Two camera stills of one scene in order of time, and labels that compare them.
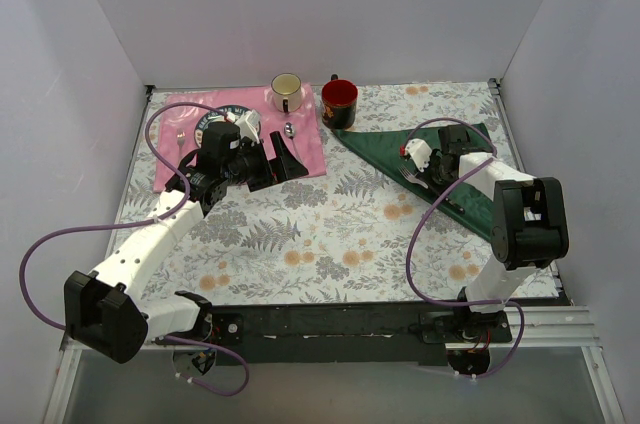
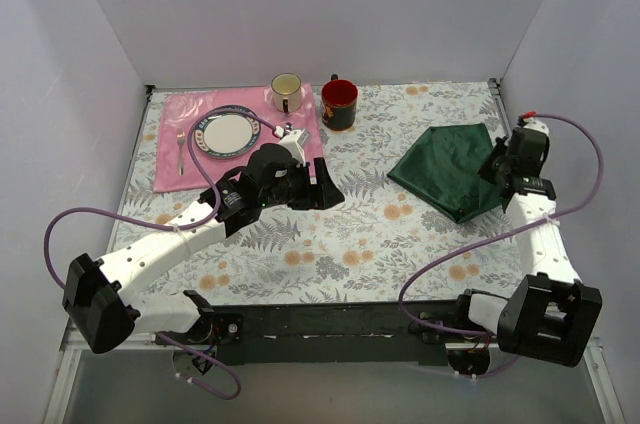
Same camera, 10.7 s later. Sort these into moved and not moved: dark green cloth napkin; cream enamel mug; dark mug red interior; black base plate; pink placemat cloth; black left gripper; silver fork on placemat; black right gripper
Moved: black right gripper; black left gripper; dark green cloth napkin
Not moved: silver fork on placemat; dark mug red interior; cream enamel mug; black base plate; pink placemat cloth
